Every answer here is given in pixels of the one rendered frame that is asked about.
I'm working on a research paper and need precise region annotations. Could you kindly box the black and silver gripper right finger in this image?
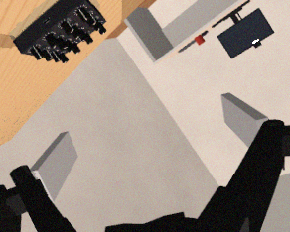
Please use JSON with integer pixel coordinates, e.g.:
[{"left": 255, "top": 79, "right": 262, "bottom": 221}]
[{"left": 186, "top": 93, "right": 290, "bottom": 232}]

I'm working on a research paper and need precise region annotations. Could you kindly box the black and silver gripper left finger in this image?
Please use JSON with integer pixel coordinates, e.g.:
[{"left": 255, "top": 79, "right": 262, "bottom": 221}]
[{"left": 0, "top": 131, "right": 78, "bottom": 232}]

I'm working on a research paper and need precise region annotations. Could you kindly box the black knob box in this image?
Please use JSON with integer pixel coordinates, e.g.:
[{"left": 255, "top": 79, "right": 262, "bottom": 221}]
[{"left": 13, "top": 0, "right": 107, "bottom": 63}]

